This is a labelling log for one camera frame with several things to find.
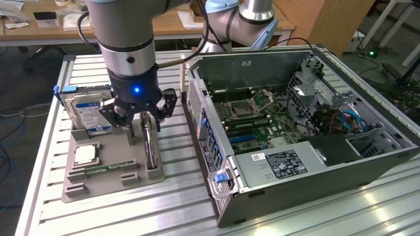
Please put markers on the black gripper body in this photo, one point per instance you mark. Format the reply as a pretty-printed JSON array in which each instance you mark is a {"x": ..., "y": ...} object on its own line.
[{"x": 136, "y": 96}]

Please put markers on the graphics card with grey bracket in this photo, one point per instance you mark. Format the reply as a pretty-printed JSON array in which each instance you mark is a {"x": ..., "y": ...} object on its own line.
[{"x": 149, "y": 152}]

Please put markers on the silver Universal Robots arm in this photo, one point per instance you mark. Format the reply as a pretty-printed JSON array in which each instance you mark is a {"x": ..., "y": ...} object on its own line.
[{"x": 124, "y": 37}]

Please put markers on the silver hard disk blue rails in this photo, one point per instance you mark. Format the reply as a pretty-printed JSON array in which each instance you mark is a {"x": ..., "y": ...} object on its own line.
[{"x": 85, "y": 115}]

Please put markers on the silver CPU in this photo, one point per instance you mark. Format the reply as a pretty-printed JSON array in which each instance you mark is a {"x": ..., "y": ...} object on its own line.
[{"x": 85, "y": 155}]

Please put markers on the black RAM slot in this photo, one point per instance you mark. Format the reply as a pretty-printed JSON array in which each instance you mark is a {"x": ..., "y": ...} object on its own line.
[
  {"x": 229, "y": 90},
  {"x": 231, "y": 93},
  {"x": 232, "y": 96}
]

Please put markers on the green RAM stick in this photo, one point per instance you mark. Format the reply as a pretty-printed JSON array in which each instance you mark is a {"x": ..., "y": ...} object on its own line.
[
  {"x": 249, "y": 123},
  {"x": 101, "y": 168}
]

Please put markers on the CPU socket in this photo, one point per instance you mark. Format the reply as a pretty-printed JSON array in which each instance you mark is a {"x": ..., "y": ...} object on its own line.
[{"x": 240, "y": 108}]

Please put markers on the long black expansion slot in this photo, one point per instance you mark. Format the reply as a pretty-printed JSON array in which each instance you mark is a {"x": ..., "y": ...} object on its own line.
[{"x": 239, "y": 134}]

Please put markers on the blue expansion slot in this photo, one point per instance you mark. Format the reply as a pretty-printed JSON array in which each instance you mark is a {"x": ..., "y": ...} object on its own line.
[{"x": 243, "y": 140}]

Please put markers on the grey parts rack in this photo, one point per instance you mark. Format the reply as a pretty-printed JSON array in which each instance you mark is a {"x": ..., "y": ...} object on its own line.
[{"x": 111, "y": 182}]

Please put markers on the small white sticker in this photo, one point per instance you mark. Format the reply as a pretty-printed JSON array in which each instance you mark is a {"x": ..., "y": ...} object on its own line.
[{"x": 245, "y": 63}]

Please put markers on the metal socket cover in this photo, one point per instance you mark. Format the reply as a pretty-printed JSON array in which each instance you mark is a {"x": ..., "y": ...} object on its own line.
[{"x": 263, "y": 97}]

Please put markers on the black chair base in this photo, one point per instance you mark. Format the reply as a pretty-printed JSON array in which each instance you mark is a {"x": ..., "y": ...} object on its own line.
[{"x": 28, "y": 67}]

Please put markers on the white flat box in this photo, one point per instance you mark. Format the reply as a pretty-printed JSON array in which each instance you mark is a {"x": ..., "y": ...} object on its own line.
[{"x": 73, "y": 27}]

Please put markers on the white paper stack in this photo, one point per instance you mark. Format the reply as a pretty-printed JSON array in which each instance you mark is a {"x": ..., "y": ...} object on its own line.
[{"x": 189, "y": 20}]

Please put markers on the green motherboard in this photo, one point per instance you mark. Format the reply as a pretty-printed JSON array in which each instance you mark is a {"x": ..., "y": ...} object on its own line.
[{"x": 279, "y": 123}]

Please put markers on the silver chipset heatsink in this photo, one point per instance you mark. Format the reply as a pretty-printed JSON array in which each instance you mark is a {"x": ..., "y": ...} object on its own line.
[{"x": 281, "y": 141}]

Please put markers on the grey power supply unit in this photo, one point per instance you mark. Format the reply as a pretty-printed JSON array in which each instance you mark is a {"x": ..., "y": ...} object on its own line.
[{"x": 256, "y": 172}]

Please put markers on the perforated grey disk bay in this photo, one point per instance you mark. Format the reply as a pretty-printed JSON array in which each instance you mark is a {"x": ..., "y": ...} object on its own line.
[{"x": 301, "y": 93}]

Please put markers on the wooden desk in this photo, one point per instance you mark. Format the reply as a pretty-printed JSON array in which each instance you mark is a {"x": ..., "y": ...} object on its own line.
[{"x": 32, "y": 33}]

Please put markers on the black and white box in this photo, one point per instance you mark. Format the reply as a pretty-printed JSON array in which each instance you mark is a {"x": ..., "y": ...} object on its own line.
[{"x": 45, "y": 19}]

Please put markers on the beige tape roll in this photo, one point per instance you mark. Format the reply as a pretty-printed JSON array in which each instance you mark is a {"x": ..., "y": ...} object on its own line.
[{"x": 61, "y": 3}]

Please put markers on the white paper slip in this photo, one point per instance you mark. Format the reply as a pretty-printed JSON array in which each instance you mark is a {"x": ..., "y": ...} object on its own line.
[{"x": 16, "y": 25}]

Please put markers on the clear plastic bag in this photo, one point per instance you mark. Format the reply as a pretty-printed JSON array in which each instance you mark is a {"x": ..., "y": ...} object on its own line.
[{"x": 12, "y": 13}]

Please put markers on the open black PC case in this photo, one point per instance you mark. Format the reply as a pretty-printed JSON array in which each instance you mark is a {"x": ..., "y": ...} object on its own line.
[{"x": 295, "y": 191}]

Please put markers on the wooden cabinet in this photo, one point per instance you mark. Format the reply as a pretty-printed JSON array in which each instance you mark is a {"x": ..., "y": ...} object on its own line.
[{"x": 328, "y": 24}]

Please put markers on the white device red dot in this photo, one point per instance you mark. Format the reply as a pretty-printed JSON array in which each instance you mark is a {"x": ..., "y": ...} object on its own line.
[{"x": 357, "y": 41}]

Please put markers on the open grey disk bay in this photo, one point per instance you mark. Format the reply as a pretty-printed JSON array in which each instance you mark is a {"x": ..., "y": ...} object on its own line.
[{"x": 377, "y": 137}]

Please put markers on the black power strip green light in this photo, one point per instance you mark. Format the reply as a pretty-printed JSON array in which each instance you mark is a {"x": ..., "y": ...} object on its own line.
[{"x": 371, "y": 53}]

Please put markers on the black stand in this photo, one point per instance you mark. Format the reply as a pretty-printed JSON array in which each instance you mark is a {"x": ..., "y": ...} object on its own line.
[{"x": 392, "y": 71}]

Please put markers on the white table frame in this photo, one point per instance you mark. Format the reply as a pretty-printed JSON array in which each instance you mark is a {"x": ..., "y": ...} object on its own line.
[{"x": 409, "y": 56}]

